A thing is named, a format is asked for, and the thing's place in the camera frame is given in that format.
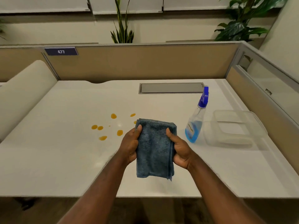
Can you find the person's right hand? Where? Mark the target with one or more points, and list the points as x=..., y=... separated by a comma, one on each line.
x=183, y=153

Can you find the person's left hand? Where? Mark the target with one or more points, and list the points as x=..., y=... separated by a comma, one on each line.
x=128, y=144

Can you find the spray bottle blue liquid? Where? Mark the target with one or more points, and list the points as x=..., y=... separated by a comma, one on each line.
x=194, y=130

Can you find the blue microfiber cloth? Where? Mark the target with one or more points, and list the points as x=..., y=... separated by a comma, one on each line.
x=154, y=151

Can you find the person's left forearm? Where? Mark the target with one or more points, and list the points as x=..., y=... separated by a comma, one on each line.
x=98, y=195

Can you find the person's right forearm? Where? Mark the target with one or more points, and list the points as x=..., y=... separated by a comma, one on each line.
x=222, y=195

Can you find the yellow liquid spill spots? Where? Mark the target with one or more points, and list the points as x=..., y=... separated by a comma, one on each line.
x=119, y=132

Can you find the clear plastic container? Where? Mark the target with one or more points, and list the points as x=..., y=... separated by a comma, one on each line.
x=233, y=137

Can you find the white table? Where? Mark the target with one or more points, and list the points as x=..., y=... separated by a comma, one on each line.
x=70, y=165

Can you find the glass-topped beige partition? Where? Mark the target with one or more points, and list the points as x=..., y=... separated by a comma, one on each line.
x=252, y=97

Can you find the snake plant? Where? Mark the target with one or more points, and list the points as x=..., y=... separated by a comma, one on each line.
x=122, y=34

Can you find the dark blue desk sign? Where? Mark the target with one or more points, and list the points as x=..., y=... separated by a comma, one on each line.
x=61, y=51

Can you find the white rounded divider panel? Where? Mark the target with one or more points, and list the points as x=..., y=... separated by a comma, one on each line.
x=23, y=97

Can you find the broad-leaf green plant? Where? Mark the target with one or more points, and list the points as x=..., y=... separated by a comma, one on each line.
x=236, y=30

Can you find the beige neighbouring partition panel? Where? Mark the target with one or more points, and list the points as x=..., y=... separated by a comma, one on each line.
x=16, y=62

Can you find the white window blind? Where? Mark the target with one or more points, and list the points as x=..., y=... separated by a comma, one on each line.
x=191, y=3
x=105, y=5
x=42, y=4

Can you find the wall switch plate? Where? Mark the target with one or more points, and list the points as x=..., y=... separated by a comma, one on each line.
x=268, y=92

